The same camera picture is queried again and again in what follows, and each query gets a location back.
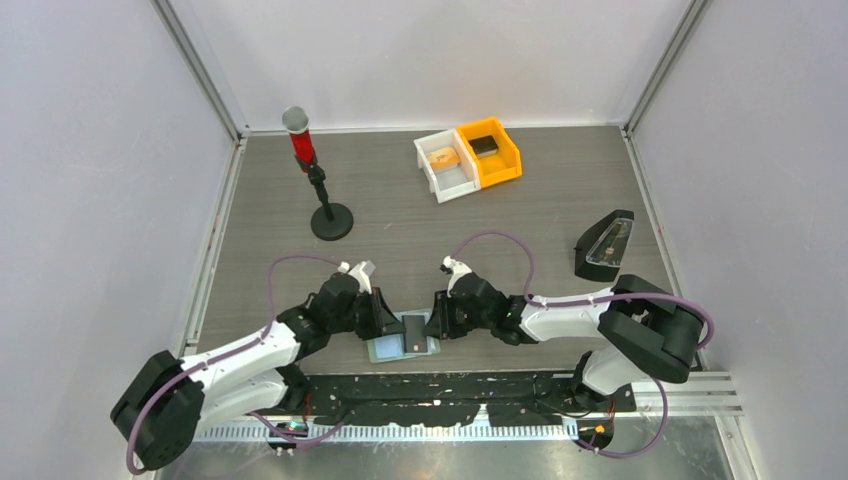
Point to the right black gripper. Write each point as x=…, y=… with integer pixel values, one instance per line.
x=441, y=323

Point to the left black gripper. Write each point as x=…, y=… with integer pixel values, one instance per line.
x=382, y=321

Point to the green card holder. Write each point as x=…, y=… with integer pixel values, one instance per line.
x=390, y=348

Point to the black VIP credit card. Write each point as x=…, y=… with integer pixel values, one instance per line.
x=415, y=342

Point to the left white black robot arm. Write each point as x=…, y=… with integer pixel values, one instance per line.
x=170, y=400

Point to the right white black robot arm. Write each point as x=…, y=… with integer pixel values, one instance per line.
x=649, y=333

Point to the orange card in white bin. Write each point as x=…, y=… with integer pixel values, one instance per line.
x=442, y=158

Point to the black microphone stand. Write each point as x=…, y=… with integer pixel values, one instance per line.
x=331, y=221

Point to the white plastic bin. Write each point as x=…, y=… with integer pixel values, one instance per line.
x=449, y=183

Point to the orange plastic bin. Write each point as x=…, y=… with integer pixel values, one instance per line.
x=495, y=154

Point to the black metronome clear cover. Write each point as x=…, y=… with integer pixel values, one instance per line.
x=600, y=249

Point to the black item in orange bin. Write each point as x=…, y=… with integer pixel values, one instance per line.
x=484, y=146

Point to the red grey microphone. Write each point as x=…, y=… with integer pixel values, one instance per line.
x=296, y=122

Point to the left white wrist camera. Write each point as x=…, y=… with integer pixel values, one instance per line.
x=361, y=272

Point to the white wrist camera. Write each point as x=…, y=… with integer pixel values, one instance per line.
x=361, y=272
x=455, y=269

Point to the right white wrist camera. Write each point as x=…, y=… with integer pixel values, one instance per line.
x=455, y=269

